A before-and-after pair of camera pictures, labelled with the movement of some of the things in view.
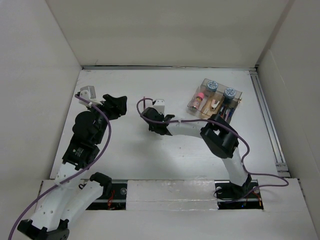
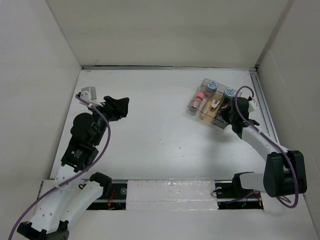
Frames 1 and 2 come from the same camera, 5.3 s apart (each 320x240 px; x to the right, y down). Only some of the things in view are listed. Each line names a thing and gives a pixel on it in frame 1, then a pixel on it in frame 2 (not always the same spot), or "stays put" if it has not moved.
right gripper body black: (153, 128) -> (227, 115)
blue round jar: (212, 86) stays put
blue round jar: (229, 93) stays put
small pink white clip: (213, 104) stays put
